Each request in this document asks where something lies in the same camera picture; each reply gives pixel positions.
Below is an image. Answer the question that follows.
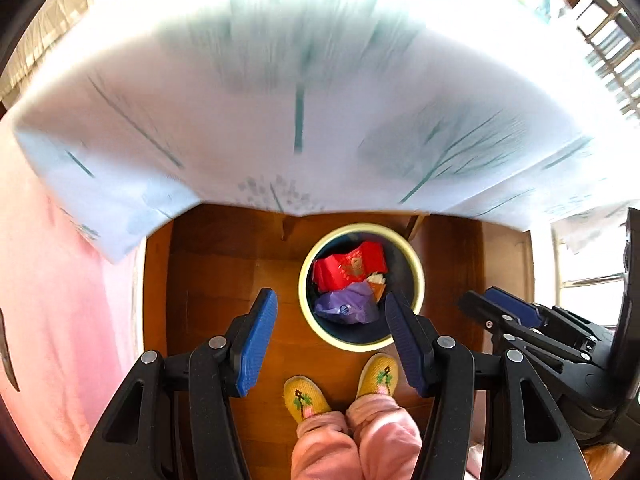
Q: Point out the person's right yellow slipper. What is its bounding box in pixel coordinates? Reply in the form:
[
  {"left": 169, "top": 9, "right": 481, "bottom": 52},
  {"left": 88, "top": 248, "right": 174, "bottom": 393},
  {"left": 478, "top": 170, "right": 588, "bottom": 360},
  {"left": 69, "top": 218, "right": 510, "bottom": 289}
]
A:
[{"left": 357, "top": 353, "right": 399, "bottom": 401}]

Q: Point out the window railing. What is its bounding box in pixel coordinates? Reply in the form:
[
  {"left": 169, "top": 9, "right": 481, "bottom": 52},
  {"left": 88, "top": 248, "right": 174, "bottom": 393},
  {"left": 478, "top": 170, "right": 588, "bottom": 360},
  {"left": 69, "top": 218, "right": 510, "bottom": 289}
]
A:
[{"left": 570, "top": 0, "right": 640, "bottom": 111}]

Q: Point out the purple plastic packet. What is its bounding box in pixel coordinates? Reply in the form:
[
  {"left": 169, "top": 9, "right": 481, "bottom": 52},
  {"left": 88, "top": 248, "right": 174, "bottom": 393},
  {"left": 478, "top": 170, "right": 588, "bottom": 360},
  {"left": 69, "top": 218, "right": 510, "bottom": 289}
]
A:
[{"left": 315, "top": 282, "right": 381, "bottom": 326}]

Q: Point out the tree print tablecloth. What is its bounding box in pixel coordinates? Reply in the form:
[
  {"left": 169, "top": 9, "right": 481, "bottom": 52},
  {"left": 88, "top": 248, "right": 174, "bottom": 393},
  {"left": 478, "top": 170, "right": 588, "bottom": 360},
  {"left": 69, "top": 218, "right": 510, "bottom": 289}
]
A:
[{"left": 10, "top": 0, "right": 640, "bottom": 266}]

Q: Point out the person's pink pants leg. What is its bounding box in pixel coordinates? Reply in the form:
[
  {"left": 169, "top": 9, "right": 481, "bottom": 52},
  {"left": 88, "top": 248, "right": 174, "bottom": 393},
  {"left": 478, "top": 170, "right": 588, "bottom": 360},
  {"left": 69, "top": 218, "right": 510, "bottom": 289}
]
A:
[
  {"left": 347, "top": 394, "right": 423, "bottom": 480},
  {"left": 291, "top": 407, "right": 362, "bottom": 480}
]

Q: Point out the person's left pink pants leg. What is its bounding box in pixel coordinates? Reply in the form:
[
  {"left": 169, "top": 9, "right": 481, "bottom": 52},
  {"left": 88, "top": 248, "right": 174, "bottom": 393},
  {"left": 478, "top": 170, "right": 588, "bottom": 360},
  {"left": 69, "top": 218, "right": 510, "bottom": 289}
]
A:
[{"left": 291, "top": 407, "right": 362, "bottom": 480}]

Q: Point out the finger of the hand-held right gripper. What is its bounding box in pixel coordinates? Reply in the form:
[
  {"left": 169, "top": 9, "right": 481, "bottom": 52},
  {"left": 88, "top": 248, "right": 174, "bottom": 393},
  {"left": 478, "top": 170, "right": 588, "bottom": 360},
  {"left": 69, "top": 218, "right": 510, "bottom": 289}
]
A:
[
  {"left": 484, "top": 287, "right": 602, "bottom": 342},
  {"left": 459, "top": 291, "right": 592, "bottom": 377}
]

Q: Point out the pink bed cover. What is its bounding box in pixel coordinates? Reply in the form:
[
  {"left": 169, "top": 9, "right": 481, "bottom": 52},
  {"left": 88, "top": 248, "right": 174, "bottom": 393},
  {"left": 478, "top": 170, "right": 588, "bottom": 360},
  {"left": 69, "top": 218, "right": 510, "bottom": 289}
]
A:
[{"left": 0, "top": 115, "right": 151, "bottom": 461}]

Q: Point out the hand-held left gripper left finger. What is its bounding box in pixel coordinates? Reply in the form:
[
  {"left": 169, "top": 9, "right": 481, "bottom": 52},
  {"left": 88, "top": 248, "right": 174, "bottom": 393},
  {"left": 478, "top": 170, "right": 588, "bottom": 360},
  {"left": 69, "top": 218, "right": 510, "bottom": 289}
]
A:
[{"left": 72, "top": 287, "right": 279, "bottom": 480}]

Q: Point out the person's yellow slipper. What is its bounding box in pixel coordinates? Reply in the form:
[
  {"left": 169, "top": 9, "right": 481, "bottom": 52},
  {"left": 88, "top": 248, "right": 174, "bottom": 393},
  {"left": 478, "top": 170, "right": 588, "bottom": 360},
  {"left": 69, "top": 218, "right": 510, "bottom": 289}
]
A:
[
  {"left": 357, "top": 353, "right": 399, "bottom": 401},
  {"left": 283, "top": 375, "right": 331, "bottom": 418}
]

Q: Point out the round bin with cream rim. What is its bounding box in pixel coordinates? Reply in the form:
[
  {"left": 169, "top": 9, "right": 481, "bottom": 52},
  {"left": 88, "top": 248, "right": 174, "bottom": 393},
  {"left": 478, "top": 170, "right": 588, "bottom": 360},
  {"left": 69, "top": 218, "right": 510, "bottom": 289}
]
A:
[{"left": 298, "top": 223, "right": 426, "bottom": 352}]

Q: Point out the red packet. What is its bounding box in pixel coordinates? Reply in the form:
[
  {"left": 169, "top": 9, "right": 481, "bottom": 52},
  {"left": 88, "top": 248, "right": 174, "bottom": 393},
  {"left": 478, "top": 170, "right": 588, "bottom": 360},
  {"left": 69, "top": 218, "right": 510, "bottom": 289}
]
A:
[{"left": 313, "top": 241, "right": 388, "bottom": 291}]

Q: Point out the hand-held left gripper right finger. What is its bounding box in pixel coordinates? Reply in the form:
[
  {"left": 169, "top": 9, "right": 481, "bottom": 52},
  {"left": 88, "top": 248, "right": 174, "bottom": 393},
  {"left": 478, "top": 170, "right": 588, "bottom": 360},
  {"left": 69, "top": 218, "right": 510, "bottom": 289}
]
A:
[{"left": 385, "top": 291, "right": 586, "bottom": 480}]

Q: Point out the person's right pink pants leg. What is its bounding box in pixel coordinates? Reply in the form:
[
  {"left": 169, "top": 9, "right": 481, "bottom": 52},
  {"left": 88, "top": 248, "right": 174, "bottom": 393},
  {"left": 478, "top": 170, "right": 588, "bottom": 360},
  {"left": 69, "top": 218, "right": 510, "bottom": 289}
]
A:
[{"left": 347, "top": 394, "right": 423, "bottom": 480}]

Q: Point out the person's left yellow slipper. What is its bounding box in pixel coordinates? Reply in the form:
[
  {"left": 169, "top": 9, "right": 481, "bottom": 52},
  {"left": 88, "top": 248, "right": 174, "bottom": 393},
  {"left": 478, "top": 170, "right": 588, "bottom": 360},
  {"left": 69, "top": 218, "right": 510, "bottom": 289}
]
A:
[{"left": 283, "top": 375, "right": 331, "bottom": 418}]

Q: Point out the wooden table leg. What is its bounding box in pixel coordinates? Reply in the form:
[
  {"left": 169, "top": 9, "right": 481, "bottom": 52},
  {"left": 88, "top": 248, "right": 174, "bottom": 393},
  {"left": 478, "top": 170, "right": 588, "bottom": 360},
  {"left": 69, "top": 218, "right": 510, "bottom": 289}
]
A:
[{"left": 404, "top": 214, "right": 431, "bottom": 242}]

